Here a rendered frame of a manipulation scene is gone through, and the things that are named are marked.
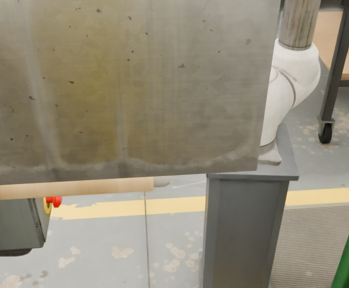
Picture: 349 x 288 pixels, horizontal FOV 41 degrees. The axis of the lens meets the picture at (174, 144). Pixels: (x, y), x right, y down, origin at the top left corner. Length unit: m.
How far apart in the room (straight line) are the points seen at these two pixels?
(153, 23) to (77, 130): 0.09
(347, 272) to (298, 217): 1.00
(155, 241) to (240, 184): 0.78
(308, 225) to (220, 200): 0.86
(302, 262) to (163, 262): 0.59
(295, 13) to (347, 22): 1.03
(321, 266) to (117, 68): 1.90
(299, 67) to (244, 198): 0.43
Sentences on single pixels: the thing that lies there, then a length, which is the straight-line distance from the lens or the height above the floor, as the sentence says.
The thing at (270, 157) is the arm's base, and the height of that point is 0.72.
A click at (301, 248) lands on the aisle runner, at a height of 0.00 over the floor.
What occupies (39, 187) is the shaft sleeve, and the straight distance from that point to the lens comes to 0.53.
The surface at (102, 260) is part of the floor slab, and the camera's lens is 2.08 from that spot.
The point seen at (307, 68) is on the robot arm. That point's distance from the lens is 1.47.
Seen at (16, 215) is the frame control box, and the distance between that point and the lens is 0.86.
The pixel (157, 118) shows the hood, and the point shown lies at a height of 1.44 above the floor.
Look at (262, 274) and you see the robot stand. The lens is 1.76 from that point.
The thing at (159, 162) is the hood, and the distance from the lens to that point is 0.32.
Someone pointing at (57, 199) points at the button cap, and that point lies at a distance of 0.92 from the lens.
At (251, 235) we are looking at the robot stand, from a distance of 1.60.
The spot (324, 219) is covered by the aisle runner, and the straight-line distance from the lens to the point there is 2.32.
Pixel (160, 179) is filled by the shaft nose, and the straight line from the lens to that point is 0.52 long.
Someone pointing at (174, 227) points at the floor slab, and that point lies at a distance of 2.18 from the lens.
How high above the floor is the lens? 1.60
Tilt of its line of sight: 37 degrees down
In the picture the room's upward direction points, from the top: straight up
